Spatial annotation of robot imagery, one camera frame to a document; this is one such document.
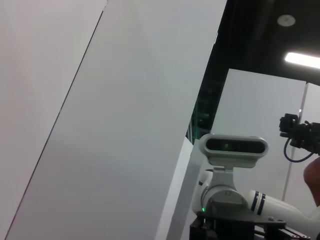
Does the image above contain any silver head camera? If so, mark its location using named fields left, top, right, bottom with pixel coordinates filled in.
left=202, top=133, right=270, bottom=169

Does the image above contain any white robot neck mount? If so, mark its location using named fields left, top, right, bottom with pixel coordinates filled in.
left=198, top=164, right=250, bottom=216

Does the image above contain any round ceiling fixture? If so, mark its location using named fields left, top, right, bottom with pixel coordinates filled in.
left=276, top=14, right=296, bottom=27

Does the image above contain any long ceiling light strip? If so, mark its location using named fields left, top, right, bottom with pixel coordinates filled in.
left=284, top=51, right=320, bottom=69

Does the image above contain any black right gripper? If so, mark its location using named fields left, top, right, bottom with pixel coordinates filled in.
left=278, top=113, right=320, bottom=154

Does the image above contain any right gripper cable with plug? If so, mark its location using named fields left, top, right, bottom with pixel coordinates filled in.
left=283, top=137, right=315, bottom=163

